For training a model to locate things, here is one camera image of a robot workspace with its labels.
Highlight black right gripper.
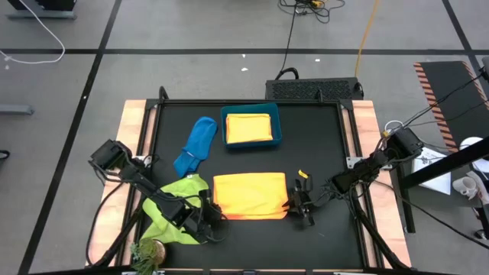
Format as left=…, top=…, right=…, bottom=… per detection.
left=281, top=173, right=325, bottom=228

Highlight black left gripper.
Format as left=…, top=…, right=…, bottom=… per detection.
left=189, top=189, right=227, bottom=244

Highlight orange microfiber towel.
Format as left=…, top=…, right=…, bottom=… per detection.
left=212, top=172, right=289, bottom=222
left=225, top=113, right=274, bottom=145

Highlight green microfiber towel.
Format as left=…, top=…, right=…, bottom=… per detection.
left=139, top=173, right=210, bottom=246

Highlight blue microfiber towel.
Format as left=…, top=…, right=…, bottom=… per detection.
left=173, top=116, right=219, bottom=179

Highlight teal plastic bin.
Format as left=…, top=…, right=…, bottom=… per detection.
left=220, top=102, right=283, bottom=150

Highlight small potted plant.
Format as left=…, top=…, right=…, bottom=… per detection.
left=130, top=239, right=168, bottom=275

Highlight black perforated computer case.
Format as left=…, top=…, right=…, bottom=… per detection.
left=265, top=76, right=364, bottom=101

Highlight white paper sheet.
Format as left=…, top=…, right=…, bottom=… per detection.
left=411, top=147, right=452, bottom=196

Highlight black stand beam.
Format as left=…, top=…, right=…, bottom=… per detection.
left=395, top=136, right=489, bottom=234

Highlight white mug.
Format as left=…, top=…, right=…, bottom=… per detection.
left=452, top=176, right=479, bottom=199

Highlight white round cap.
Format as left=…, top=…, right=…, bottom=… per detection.
left=459, top=136, right=485, bottom=152

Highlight black mat striped edges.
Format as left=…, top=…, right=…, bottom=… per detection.
left=413, top=60, right=489, bottom=143

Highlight grey floor bar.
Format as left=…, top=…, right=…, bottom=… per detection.
left=0, top=105, right=35, bottom=116

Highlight grey desk foot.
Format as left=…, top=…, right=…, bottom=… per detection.
left=5, top=0, right=77, bottom=21

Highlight black metal table frame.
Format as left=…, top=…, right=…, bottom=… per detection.
left=88, top=86, right=410, bottom=275

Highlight black cable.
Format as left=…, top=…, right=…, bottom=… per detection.
left=393, top=70, right=486, bottom=134
left=280, top=7, right=300, bottom=80
left=374, top=179, right=489, bottom=241
left=85, top=177, right=129, bottom=267

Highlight white cable coil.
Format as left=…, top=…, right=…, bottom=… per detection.
left=384, top=119, right=406, bottom=133

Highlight yellow cable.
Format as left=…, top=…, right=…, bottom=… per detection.
left=354, top=0, right=381, bottom=79

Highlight tangled cable bundle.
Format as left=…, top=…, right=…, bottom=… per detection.
left=278, top=0, right=347, bottom=24

